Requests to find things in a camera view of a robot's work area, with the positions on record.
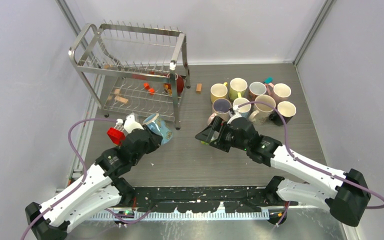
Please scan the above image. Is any steel two-tier dish rack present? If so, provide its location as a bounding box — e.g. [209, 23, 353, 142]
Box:
[68, 21, 191, 130]

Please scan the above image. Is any blue patterned mug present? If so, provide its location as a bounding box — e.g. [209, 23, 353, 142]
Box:
[142, 113, 173, 145]

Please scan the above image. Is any light blue mug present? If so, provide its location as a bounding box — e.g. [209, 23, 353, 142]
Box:
[232, 97, 252, 119]

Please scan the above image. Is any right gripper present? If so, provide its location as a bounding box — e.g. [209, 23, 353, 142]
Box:
[195, 115, 249, 153]

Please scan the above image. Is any colourful brick toy car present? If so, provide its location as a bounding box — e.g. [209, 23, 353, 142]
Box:
[107, 127, 126, 146]

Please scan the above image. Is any beige patterned mug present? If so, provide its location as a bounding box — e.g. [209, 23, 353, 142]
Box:
[248, 94, 276, 125]

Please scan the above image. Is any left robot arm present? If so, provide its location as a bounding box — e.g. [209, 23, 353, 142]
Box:
[25, 125, 166, 240]

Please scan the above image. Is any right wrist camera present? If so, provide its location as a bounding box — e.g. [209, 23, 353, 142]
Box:
[227, 105, 243, 124]

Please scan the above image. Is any yellow cup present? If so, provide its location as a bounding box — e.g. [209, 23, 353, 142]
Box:
[210, 82, 229, 103]

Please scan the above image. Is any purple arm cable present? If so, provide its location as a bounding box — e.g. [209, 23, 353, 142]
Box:
[19, 118, 153, 240]
[236, 100, 384, 226]

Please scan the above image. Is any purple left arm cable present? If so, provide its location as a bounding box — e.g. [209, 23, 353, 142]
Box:
[19, 118, 153, 240]

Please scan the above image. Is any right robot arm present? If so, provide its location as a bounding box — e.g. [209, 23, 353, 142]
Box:
[195, 116, 371, 227]

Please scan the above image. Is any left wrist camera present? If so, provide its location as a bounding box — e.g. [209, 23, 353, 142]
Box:
[123, 113, 144, 134]

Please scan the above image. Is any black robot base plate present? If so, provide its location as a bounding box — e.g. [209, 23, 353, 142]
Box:
[116, 186, 285, 214]

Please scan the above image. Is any pale pink marbled mug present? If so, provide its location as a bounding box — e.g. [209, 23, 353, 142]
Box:
[207, 98, 232, 125]

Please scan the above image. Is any white grid brick piece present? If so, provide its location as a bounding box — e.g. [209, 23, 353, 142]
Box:
[114, 118, 124, 132]

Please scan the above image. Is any pink faceted mug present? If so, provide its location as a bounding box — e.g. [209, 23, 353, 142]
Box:
[265, 83, 292, 105]

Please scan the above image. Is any small teal block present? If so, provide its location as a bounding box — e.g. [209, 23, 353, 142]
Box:
[263, 77, 273, 84]

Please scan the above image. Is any orange toy piece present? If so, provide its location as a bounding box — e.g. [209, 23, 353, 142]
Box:
[148, 88, 155, 96]
[143, 82, 150, 90]

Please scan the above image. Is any lime green mug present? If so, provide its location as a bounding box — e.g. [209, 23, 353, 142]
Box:
[228, 77, 248, 101]

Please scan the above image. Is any small wooden block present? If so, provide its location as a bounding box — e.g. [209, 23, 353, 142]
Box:
[195, 83, 202, 94]

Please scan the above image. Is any salmon floral mug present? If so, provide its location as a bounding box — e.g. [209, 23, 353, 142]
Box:
[248, 81, 267, 102]

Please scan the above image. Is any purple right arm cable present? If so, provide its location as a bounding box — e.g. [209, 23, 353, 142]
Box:
[236, 100, 384, 226]

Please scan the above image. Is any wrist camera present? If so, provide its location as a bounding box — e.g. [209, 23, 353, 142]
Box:
[227, 105, 243, 124]
[123, 113, 144, 134]

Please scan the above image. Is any black cup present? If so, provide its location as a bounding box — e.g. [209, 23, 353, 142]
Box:
[269, 101, 297, 126]

